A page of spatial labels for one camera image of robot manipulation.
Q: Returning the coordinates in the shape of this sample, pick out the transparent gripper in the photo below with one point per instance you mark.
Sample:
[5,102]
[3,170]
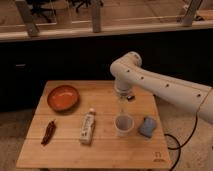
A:
[123,101]

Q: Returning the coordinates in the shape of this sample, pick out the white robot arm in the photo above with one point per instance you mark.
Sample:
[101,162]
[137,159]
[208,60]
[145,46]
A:
[193,97]

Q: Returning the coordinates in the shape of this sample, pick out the blue sponge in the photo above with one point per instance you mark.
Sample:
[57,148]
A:
[147,127]

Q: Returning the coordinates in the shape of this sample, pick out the white bottle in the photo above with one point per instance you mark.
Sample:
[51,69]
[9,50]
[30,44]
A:
[87,127]

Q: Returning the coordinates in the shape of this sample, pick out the wooden table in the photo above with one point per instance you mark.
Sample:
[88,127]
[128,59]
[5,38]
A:
[107,150]

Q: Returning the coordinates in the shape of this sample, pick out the orange bowl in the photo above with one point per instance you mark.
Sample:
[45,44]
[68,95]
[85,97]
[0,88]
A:
[62,98]

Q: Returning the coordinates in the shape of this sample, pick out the dried red chili pepper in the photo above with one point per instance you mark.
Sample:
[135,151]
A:
[48,133]

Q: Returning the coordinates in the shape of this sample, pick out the black office chair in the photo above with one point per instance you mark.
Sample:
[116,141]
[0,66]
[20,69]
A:
[37,8]

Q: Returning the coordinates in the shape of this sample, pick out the grey metal post middle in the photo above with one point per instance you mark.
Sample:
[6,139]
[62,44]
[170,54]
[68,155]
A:
[96,16]

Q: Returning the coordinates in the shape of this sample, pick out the grey metal post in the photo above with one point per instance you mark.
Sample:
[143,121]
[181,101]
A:
[27,18]
[96,16]
[188,18]

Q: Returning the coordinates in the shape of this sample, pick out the grey metal post right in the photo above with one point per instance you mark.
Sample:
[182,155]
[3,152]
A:
[188,18]

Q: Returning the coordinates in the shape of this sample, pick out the grey metal post left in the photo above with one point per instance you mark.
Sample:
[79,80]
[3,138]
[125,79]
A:
[27,18]

